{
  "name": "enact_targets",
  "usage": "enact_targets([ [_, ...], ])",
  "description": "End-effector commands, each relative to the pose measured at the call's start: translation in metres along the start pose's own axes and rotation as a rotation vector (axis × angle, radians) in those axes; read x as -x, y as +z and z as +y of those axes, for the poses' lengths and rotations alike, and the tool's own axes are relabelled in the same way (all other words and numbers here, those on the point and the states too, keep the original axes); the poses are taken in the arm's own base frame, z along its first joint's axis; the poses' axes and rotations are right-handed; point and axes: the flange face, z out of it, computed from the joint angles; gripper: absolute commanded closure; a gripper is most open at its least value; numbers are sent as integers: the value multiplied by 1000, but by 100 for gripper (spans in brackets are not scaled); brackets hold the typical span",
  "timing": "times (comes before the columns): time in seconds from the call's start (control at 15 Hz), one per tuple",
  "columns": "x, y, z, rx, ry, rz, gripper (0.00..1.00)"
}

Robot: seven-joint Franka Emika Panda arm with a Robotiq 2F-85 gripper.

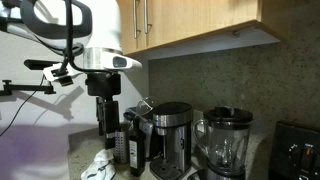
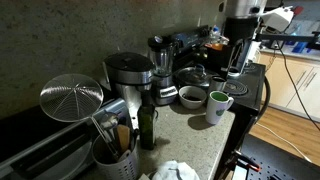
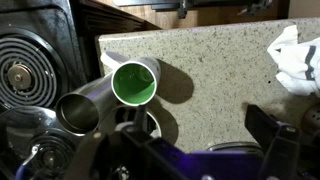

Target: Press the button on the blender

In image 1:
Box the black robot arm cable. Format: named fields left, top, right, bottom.
left=57, top=0, right=116, bottom=76

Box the white crumpled cloth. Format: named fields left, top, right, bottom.
left=80, top=148, right=117, bottom=180

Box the perforated steel utensil holder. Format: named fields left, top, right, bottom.
left=113, top=128, right=132, bottom=165

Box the steel and black coffee maker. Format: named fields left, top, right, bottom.
left=149, top=101, right=194, bottom=180

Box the dark glass bottle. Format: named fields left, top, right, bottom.
left=128, top=116, right=147, bottom=178

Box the thin black wall cable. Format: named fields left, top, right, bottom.
left=0, top=74, right=46, bottom=138

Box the black appliance with grey handle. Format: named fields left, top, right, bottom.
left=123, top=106, right=155, bottom=161

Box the clear glass dome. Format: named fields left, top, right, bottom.
left=135, top=96, right=156, bottom=116

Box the blender with glass jar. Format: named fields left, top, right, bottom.
left=192, top=105, right=254, bottom=180

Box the black wall bar camera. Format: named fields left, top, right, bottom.
left=23, top=59, right=64, bottom=71

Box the steel cabinet door handle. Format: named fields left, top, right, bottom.
left=132, top=0, right=142, bottom=40
left=143, top=0, right=153, bottom=35

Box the wooden wall cabinet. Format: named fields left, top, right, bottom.
left=116, top=0, right=293, bottom=57

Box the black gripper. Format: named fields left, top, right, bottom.
left=84, top=72, right=122, bottom=150

